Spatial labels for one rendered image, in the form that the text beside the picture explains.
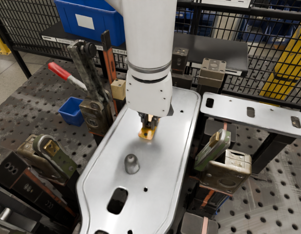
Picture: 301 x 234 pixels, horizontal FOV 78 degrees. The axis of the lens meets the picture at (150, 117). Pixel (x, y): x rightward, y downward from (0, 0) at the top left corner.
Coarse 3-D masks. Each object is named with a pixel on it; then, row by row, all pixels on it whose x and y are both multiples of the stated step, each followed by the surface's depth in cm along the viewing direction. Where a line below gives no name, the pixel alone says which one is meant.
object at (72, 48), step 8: (80, 40) 39; (72, 48) 38; (80, 48) 38; (88, 48) 37; (72, 56) 39; (80, 56) 39; (88, 56) 38; (80, 64) 40; (88, 64) 43; (80, 72) 42; (88, 72) 42; (96, 72) 45; (88, 80) 43; (96, 80) 46; (88, 88) 45; (96, 88) 47; (96, 96) 46; (104, 96) 50
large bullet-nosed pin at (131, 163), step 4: (128, 156) 40; (132, 156) 40; (124, 160) 40; (128, 160) 39; (132, 160) 39; (136, 160) 40; (124, 164) 41; (128, 164) 39; (132, 164) 39; (136, 164) 40; (128, 168) 40; (132, 168) 40; (136, 168) 41; (128, 172) 42; (132, 172) 42
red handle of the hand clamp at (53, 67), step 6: (54, 66) 45; (54, 72) 46; (60, 72) 46; (66, 72) 46; (66, 78) 46; (72, 78) 47; (72, 84) 48; (78, 84) 47; (84, 84) 48; (84, 90) 48; (102, 96) 50
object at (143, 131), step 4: (148, 116) 53; (152, 116) 53; (148, 120) 52; (144, 128) 50; (148, 128) 50; (140, 132) 49; (144, 132) 49; (148, 132) 49; (152, 132) 49; (140, 136) 48; (144, 136) 48; (148, 136) 48; (152, 136) 48
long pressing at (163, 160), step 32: (192, 96) 60; (128, 128) 51; (160, 128) 51; (192, 128) 51; (96, 160) 44; (160, 160) 44; (96, 192) 39; (128, 192) 39; (160, 192) 39; (96, 224) 35; (128, 224) 35; (160, 224) 35
